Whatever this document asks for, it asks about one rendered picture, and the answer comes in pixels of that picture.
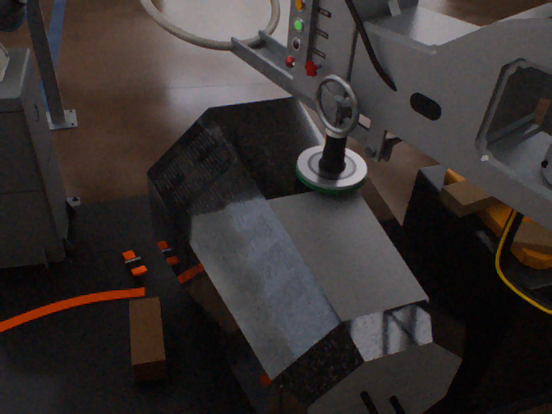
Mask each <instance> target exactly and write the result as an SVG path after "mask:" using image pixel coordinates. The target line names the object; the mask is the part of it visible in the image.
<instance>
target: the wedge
mask: <svg viewBox="0 0 552 414"><path fill-rule="evenodd" d="M512 245H515V246H520V247H524V248H527V249H530V250H534V251H539V252H543V253H546V254H549V255H552V232H551V231H550V230H548V229H546V228H544V227H543V226H541V225H540V224H538V223H527V222H521V223H520V225H519V228H518V230H517V232H516V234H515V238H514V239H513V243H512Z"/></svg>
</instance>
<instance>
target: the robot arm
mask: <svg viewBox="0 0 552 414"><path fill-rule="evenodd" d="M25 3H26V0H0V31H2V32H4V33H11V32H14V31H16V30H18V29H19V27H20V26H22V25H23V23H24V21H25V17H26V16H27V15H26V11H25V10H26V7H25Z"/></svg>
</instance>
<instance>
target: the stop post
mask: <svg viewBox="0 0 552 414"><path fill-rule="evenodd" d="M25 7H26V10H25V11H26V15H27V16H26V17H25V18H27V23H28V26H29V30H30V37H31V41H32V44H33V49H34V52H35V56H36V60H37V63H38V67H39V74H40V78H41V81H42V86H43V88H44V93H45V97H46V100H47V104H48V110H49V112H46V115H47V119H48V125H49V129H50V131H53V130H60V129H67V128H74V127H78V125H77V120H76V110H67V111H64V107H63V103H62V96H61V92H60V87H58V80H57V76H56V72H55V67H54V63H53V55H52V52H51V48H50V47H49V42H48V36H47V31H46V26H45V23H44V14H42V11H41V6H40V2H39V0H26V3H25Z"/></svg>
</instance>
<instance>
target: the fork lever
mask: <svg viewBox="0 0 552 414"><path fill-rule="evenodd" d="M258 35H259V36H260V37H261V43H260V44H258V45H256V46H254V47H251V48H250V47H249V46H247V45H246V44H244V43H242V42H241V41H239V40H238V39H236V38H234V37H231V42H232V45H233V50H232V51H231V52H232V53H234V54H235V56H237V57H238V58H240V59H241V60H242V61H244V62H246V63H247V64H249V65H250V66H251V67H253V68H255V69H256V70H257V71H258V72H260V73H261V74H263V75H264V76H266V78H267V79H269V80H270V81H272V82H273V83H274V84H276V85H278V86H279V87H281V88H282V89H284V90H285V91H287V92H288V93H289V94H291V95H292V96H293V97H295V98H296V99H298V100H299V101H301V102H302V103H304V105H306V106H307V107H308V108H309V109H312V110H313V111H314V112H316V113H317V111H316V108H315V103H314V102H312V101H311V100H309V99H307V98H306V97H304V96H302V95H301V94H299V93H297V92H296V91H295V90H294V89H293V88H292V78H293V68H294V67H292V68H290V67H287V65H286V59H287V58H288V57H291V56H290V55H288V54H287V45H286V44H284V43H282V42H281V41H279V40H277V39H275V38H274V37H272V36H271V35H269V34H267V33H265V31H264V30H262V29H259V31H258ZM324 112H325V114H326V116H327V118H328V119H329V120H330V121H331V116H332V115H331V114H330V113H327V112H326V111H324ZM351 120H352V117H351V116H350V117H347V118H344V119H338V121H337V127H347V126H348V125H349V123H350V122H351ZM368 130H369V128H367V127H366V126H364V125H362V124H361V123H359V122H358V124H357V126H356V128H355V129H354V130H353V131H352V132H350V133H348V135H349V136H350V137H352V138H353V139H354V140H355V141H356V142H358V143H359V144H361V145H362V146H364V147H365V154H366V156H367V158H374V157H375V150H374V148H373V147H372V146H366V139H367V135H368ZM401 141H403V140H401V139H400V138H398V137H397V136H392V137H390V138H388V139H386V140H385V144H384V151H383V154H382V159H383V160H384V161H385V162H388V161H389V160H390V157H391V153H392V150H393V146H394V145H395V144H397V143H399V142H401Z"/></svg>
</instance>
